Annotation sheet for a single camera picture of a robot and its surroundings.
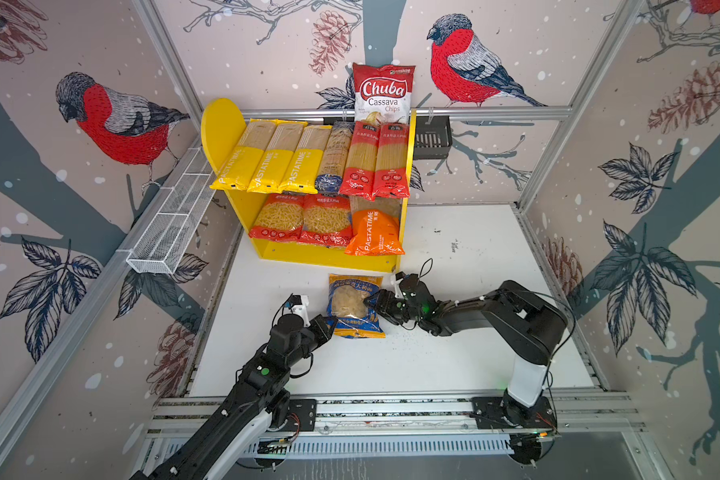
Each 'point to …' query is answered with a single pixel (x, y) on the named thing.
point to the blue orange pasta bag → (346, 295)
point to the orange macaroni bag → (375, 233)
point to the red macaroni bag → (279, 218)
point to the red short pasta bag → (326, 220)
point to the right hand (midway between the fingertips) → (365, 312)
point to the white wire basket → (164, 236)
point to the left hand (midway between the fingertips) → (339, 320)
